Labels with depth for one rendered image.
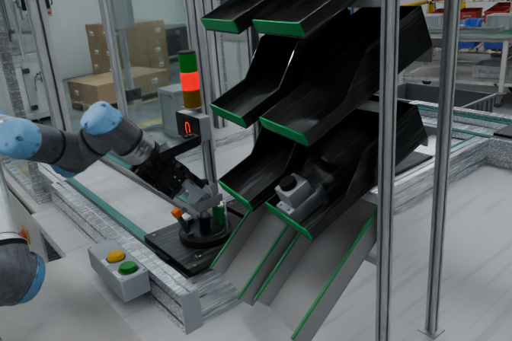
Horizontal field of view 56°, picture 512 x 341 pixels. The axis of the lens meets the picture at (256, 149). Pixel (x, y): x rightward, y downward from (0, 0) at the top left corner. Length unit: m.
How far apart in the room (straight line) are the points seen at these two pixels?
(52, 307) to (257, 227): 0.57
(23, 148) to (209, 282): 0.48
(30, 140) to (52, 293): 0.53
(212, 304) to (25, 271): 0.42
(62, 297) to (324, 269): 0.72
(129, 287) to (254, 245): 0.33
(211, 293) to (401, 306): 0.44
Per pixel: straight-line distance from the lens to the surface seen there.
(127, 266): 1.20
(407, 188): 1.59
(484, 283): 1.32
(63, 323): 1.28
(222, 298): 1.16
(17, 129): 0.98
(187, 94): 1.35
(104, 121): 1.02
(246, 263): 1.03
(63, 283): 1.42
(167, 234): 1.31
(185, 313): 1.11
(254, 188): 0.93
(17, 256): 1.21
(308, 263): 0.94
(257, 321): 1.15
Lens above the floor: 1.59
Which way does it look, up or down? 20 degrees down
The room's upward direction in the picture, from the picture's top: 4 degrees counter-clockwise
